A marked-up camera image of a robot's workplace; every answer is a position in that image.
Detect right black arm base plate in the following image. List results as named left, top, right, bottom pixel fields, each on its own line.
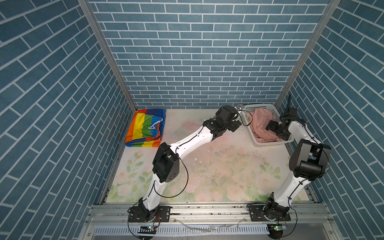
left=246, top=204, right=292, bottom=222

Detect aluminium mounting rail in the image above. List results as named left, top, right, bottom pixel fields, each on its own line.
left=80, top=202, right=342, bottom=240

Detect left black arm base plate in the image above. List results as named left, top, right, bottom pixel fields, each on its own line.
left=127, top=206, right=171, bottom=223

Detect white plastic laundry basket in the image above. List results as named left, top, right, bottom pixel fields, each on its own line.
left=240, top=104, right=294, bottom=147

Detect pink shorts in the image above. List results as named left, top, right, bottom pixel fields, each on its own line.
left=247, top=108, right=283, bottom=144

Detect rainbow striped shorts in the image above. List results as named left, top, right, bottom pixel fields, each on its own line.
left=125, top=109, right=167, bottom=148

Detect left green circuit board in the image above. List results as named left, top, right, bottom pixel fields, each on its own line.
left=138, top=226, right=157, bottom=236

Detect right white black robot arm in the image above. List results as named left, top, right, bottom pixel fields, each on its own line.
left=264, top=107, right=331, bottom=221

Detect green circuit board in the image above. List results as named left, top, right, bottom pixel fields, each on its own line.
left=138, top=226, right=157, bottom=236
left=267, top=224, right=285, bottom=235

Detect right green circuit board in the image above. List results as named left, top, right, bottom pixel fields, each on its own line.
left=267, top=224, right=285, bottom=235

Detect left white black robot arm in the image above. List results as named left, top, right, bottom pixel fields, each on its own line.
left=138, top=105, right=244, bottom=222

